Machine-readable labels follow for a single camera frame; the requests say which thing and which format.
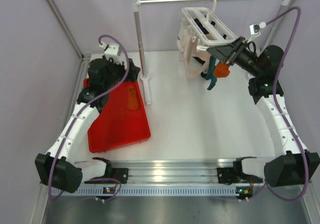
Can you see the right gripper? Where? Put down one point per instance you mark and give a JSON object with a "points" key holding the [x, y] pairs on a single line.
{"points": [[223, 52]]}

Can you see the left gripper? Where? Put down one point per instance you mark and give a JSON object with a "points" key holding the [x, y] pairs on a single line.
{"points": [[133, 71]]}

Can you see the orange sock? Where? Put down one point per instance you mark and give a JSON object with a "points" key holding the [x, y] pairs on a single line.
{"points": [[133, 101], [221, 70]]}

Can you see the green christmas sock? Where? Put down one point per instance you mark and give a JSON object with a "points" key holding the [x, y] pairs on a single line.
{"points": [[208, 73]]}

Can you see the pink sock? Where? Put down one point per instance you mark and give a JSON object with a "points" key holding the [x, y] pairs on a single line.
{"points": [[195, 62]]}

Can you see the white clip sock hanger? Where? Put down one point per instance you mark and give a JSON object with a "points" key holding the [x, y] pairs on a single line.
{"points": [[202, 23]]}

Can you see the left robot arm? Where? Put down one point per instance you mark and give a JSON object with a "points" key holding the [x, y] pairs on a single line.
{"points": [[80, 123]]}

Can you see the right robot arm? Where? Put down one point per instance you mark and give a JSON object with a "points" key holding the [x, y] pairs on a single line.
{"points": [[280, 118]]}

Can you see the red plastic tray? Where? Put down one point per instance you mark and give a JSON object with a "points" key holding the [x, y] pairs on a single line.
{"points": [[117, 126]]}

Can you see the metal clothes rack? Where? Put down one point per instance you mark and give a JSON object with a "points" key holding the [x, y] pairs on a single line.
{"points": [[170, 88]]}

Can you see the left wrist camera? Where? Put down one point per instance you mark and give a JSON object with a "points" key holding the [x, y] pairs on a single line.
{"points": [[111, 53]]}

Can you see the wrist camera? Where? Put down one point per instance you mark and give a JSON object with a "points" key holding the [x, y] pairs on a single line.
{"points": [[111, 53], [255, 30]]}

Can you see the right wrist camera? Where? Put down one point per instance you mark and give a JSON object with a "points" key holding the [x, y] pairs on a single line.
{"points": [[255, 30]]}

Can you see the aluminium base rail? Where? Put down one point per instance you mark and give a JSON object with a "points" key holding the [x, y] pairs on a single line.
{"points": [[220, 171]]}

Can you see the perforated cable duct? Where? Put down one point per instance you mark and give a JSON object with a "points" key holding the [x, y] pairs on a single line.
{"points": [[136, 190]]}

